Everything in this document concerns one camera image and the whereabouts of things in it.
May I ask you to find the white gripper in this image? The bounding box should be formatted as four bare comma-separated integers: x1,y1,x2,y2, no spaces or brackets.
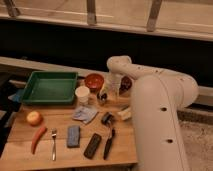
99,72,122,101

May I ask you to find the small metal cup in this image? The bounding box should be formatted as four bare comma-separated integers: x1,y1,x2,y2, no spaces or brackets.
97,93,107,106

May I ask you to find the white plastic cup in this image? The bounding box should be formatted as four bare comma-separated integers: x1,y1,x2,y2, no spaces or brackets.
75,86,90,105

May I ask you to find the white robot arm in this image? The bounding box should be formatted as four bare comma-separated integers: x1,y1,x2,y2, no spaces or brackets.
106,56,199,171

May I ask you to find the green plastic tray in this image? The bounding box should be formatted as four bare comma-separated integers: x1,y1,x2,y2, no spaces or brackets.
21,71,78,105

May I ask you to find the orange bowl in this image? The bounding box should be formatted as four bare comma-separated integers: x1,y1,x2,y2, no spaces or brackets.
84,73,104,91

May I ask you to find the dark red bowl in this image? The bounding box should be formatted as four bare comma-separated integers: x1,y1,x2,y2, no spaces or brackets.
120,76,132,92

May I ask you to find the black binder clip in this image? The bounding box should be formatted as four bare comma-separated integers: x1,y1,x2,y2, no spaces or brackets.
101,112,114,126

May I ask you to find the light blue cloth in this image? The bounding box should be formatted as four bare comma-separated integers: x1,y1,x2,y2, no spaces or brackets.
72,106,98,124

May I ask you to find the black remote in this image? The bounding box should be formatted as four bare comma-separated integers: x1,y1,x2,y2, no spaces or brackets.
84,133,102,159

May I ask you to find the blue sponge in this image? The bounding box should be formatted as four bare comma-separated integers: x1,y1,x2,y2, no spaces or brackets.
67,125,80,148

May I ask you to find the metal fork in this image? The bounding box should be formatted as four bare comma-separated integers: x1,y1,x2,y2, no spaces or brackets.
51,129,57,161

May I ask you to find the orange carrot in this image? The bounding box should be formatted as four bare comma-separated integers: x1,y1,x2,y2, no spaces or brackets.
31,126,47,154

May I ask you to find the blue object at table edge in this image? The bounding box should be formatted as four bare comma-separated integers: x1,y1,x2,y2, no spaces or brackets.
9,89,23,102

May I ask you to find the black handled utensil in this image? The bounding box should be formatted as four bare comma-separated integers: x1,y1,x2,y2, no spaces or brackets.
103,129,115,160

